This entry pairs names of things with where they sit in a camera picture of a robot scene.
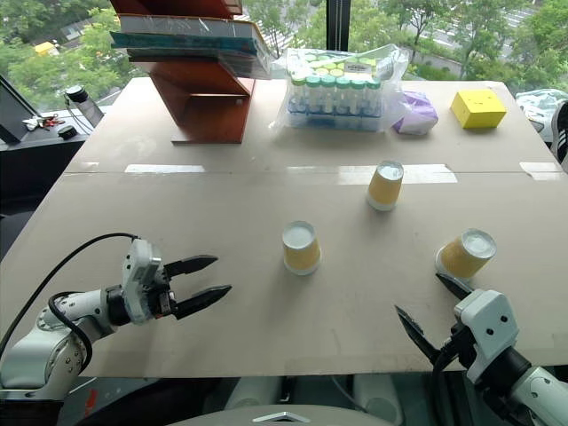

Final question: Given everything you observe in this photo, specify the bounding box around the black side table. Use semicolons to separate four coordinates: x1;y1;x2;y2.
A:
0;104;107;263

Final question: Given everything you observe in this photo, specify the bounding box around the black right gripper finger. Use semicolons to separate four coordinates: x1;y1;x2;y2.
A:
435;272;475;304
394;304;444;362

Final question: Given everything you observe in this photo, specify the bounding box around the black and white sneaker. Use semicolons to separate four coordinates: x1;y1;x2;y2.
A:
549;99;568;173

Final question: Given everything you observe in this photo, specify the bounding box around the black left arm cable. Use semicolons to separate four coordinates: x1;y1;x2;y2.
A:
0;233;144;372

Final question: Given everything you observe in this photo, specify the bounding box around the crumpled clear plastic bag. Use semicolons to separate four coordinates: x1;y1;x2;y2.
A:
514;88;568;135

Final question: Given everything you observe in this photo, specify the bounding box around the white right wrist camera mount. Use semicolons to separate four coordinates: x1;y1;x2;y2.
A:
453;288;521;383

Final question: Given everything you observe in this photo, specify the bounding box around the teal wrapped book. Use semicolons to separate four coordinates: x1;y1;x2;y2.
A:
109;30;270;61

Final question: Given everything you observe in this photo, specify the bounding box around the dark window frame post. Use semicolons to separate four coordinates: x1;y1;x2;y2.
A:
325;0;351;51

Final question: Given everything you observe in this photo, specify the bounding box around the yellow cardboard box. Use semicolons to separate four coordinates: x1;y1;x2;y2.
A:
449;88;509;130

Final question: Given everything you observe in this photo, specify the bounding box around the bunch of keys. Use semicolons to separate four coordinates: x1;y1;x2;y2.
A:
22;114;60;132

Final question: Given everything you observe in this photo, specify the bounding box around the dark wrapped book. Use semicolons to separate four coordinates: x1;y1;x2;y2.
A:
126;46;272;80

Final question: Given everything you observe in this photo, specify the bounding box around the purple and white pouch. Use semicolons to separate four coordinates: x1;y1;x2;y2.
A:
390;89;440;136

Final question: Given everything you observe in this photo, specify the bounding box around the red-brown wooden shelf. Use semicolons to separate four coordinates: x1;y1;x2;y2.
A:
108;0;258;146

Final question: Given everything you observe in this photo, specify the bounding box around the silver robot torso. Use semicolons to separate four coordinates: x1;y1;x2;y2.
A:
168;375;405;426

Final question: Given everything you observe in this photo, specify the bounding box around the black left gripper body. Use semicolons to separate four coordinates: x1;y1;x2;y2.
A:
148;264;180;321

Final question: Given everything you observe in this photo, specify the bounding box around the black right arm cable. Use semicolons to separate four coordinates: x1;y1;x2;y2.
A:
430;335;456;394

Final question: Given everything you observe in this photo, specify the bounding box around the yellow paper cup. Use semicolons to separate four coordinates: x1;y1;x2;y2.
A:
281;220;322;277
434;227;497;281
365;160;406;212

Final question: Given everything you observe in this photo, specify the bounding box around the short clear tape strip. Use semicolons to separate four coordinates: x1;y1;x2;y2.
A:
124;164;206;174

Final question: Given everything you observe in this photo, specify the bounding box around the long clear tape strip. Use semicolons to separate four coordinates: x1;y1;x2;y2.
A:
287;163;459;185

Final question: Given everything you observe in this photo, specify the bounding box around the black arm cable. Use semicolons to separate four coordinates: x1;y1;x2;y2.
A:
430;335;456;394
0;233;144;372

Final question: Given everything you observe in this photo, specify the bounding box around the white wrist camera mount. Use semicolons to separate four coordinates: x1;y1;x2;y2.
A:
121;239;163;326
453;288;521;383

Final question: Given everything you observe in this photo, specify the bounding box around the clear tape strip at edge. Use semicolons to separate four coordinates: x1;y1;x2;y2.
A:
518;161;563;181

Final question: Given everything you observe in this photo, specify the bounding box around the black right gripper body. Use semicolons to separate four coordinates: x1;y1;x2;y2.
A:
432;325;479;368

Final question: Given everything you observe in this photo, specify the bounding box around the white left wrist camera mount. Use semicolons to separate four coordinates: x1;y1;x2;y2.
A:
121;239;163;326

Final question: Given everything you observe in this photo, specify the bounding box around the clear bag of capped tubes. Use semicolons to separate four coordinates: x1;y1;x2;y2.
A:
273;45;410;135

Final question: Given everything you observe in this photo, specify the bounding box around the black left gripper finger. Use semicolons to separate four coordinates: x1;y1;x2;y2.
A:
173;284;233;321
163;255;219;279

